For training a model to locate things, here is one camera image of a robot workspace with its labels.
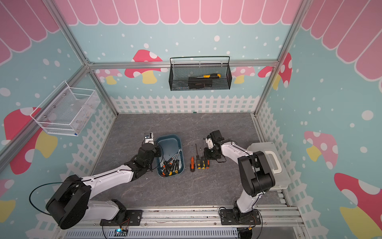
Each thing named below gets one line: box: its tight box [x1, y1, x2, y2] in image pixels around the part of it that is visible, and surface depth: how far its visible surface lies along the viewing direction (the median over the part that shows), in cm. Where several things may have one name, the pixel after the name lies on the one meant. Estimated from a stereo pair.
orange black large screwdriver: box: [190, 144, 195, 172], surface depth 92 cm
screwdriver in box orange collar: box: [174, 149, 182, 174], surface depth 91 cm
